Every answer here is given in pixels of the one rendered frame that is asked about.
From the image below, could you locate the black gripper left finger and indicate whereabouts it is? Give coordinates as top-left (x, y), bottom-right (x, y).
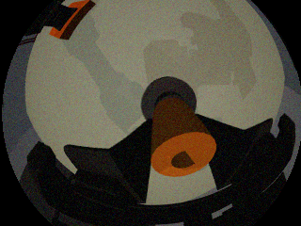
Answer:
top-left (64, 118), bottom-right (153, 203)

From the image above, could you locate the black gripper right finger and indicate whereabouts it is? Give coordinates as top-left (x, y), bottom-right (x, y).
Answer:
top-left (196, 113), bottom-right (274, 191)

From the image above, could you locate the orange knob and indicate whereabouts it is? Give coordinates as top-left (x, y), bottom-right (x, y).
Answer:
top-left (150, 98), bottom-right (217, 177)

